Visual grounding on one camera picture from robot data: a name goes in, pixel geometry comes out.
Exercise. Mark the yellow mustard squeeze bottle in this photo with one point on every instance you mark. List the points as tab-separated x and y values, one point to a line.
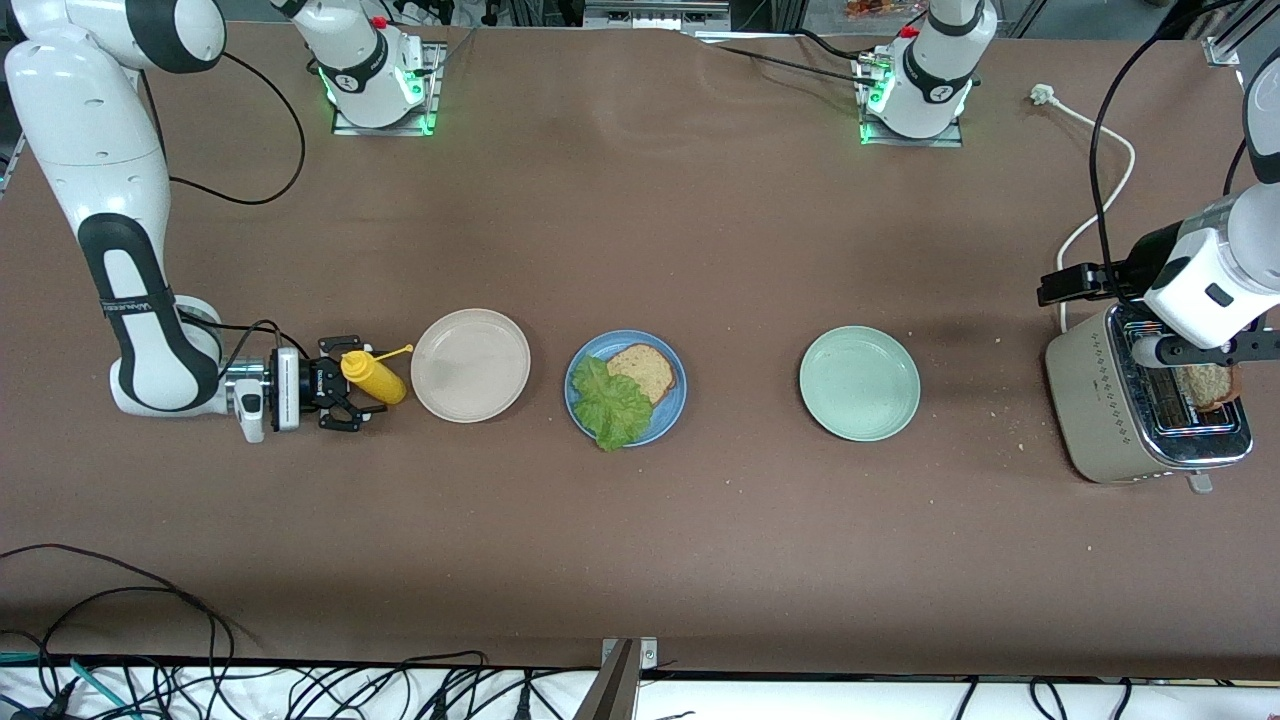
380	382

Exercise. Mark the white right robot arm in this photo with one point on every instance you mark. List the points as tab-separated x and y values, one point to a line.
60	100

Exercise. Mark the aluminium frame corner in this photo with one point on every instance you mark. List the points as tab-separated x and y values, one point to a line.
1222	52

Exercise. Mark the aluminium profile post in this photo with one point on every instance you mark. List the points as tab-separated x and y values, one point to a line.
620	680

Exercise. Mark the beige round plate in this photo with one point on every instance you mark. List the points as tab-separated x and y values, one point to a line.
470	365

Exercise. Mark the mint green round plate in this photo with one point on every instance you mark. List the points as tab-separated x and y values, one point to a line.
860	383

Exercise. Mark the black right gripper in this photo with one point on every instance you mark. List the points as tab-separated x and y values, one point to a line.
311	383

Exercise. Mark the green lettuce leaf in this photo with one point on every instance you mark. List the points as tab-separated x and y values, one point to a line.
612	405

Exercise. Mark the blue round plate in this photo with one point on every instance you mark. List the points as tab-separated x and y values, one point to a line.
670	410

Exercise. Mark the beige chrome toaster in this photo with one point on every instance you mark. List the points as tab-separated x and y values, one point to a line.
1090	400

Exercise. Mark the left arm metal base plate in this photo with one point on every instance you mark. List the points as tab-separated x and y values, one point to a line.
870	135

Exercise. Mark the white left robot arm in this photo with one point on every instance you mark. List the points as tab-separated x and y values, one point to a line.
935	70

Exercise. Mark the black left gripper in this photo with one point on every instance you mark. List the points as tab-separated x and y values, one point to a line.
1150	257

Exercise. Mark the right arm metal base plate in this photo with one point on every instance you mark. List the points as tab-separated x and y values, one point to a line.
435	90

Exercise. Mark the toasted bread slice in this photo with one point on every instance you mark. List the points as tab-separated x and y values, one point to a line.
648	368
1208	385

